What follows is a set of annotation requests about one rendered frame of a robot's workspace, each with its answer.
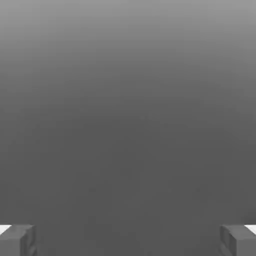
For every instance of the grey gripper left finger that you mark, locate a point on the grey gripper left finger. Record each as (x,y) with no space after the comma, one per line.
(16,241)

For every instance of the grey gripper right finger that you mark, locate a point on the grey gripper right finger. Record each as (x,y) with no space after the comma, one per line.
(239,241)

